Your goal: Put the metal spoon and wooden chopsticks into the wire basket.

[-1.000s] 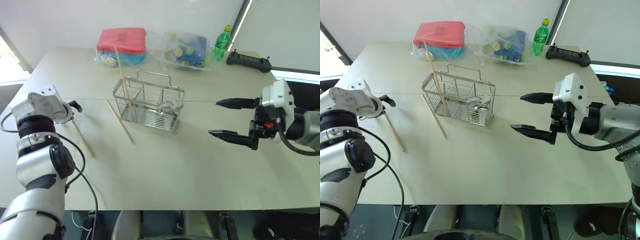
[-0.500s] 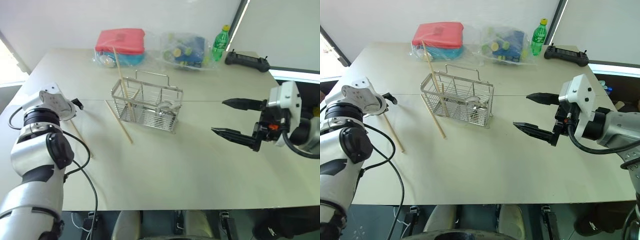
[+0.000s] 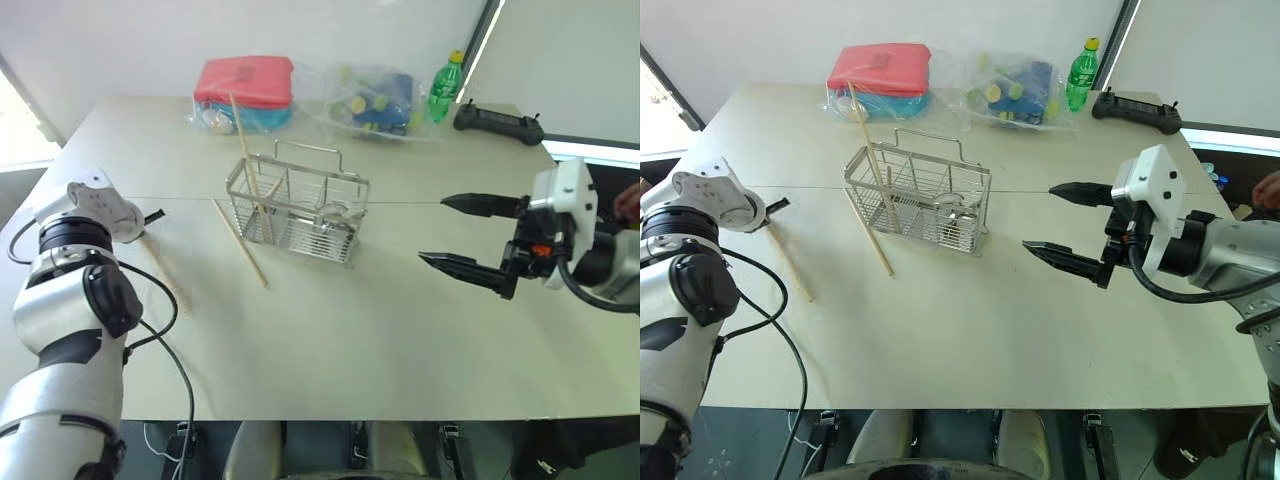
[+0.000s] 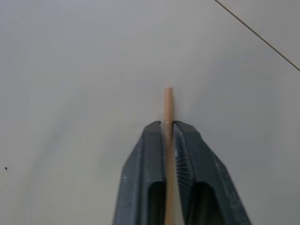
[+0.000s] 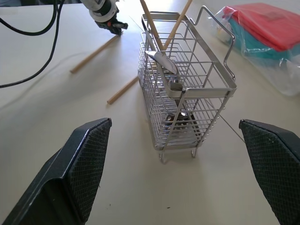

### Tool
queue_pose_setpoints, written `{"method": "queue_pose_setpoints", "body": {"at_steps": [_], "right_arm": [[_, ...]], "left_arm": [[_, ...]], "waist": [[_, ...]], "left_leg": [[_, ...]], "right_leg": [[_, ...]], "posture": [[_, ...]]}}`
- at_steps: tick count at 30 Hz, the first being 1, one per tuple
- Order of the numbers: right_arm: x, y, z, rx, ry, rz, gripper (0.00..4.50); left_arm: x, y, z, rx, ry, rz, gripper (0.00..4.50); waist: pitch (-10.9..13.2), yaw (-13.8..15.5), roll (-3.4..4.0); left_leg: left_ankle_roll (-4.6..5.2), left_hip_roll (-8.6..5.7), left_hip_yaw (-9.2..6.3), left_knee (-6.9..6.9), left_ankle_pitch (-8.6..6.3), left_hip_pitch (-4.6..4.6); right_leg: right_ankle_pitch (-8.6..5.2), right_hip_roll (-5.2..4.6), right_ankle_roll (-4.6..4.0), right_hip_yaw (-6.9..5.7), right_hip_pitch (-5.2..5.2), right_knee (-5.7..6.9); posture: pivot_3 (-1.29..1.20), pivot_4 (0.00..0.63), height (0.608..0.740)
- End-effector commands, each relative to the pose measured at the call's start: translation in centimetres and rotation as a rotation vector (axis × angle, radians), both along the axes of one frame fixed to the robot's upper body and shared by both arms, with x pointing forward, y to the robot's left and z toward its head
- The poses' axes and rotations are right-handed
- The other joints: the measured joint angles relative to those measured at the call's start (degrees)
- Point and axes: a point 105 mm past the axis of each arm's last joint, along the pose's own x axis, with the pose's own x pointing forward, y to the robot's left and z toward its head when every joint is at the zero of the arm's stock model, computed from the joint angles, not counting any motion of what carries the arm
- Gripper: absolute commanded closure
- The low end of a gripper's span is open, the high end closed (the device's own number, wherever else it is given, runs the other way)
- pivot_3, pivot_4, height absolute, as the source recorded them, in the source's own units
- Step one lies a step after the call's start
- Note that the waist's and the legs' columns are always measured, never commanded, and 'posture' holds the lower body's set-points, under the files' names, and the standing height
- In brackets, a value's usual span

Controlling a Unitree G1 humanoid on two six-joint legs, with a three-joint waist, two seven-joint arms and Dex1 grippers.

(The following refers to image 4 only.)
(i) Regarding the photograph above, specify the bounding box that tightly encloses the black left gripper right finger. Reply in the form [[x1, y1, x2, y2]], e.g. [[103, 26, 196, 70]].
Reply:
[[172, 120, 253, 225]]

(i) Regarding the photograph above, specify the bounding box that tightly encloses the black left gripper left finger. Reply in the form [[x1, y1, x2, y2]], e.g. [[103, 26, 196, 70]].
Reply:
[[112, 120, 167, 225]]

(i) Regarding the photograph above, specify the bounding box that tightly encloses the wooden chopstick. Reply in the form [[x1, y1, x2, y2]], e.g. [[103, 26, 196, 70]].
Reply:
[[164, 87, 176, 225]]

